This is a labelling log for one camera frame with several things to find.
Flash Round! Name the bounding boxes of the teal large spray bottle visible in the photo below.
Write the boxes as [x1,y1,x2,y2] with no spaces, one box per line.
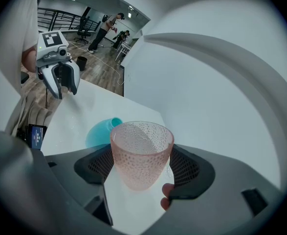
[86,117,123,148]

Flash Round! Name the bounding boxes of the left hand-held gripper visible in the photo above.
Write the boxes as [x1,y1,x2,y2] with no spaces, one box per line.
[35,31,81,100]

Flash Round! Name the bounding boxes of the person's beige printed shorts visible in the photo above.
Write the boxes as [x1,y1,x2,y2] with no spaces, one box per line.
[6,92,58,137]

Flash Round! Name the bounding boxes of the black office chair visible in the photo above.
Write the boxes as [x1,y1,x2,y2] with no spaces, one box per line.
[74,16,92,45]

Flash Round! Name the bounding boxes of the black waste bin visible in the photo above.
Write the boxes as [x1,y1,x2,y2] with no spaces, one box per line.
[76,56,88,71]

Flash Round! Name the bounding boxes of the black metal railing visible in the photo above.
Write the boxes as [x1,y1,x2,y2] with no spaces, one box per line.
[37,7,102,31]

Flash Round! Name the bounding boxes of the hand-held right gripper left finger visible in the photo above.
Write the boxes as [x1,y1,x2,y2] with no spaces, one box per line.
[0,128,125,235]

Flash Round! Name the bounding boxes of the person's beige t-shirt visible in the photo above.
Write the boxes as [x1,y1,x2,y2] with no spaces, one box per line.
[0,0,39,95]

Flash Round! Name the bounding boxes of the black screen device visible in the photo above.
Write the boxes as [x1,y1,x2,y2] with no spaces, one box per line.
[25,123,47,149]

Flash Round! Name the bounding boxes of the white floor cable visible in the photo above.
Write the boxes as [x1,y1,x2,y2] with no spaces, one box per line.
[67,40,125,86]

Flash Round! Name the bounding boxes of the person's left forearm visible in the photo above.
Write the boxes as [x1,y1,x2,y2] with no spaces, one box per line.
[21,45,38,73]

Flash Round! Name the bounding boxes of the small white table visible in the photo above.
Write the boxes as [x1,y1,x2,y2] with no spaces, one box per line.
[115,42,132,61]

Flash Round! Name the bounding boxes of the person's right hand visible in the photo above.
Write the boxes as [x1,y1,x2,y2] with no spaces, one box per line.
[160,182,176,212]

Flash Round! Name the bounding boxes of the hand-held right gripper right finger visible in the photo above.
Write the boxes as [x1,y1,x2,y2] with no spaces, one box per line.
[143,143,287,235]

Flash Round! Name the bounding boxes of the pink textured plastic cup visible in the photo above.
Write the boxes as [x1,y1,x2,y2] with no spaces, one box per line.
[110,121,175,192]

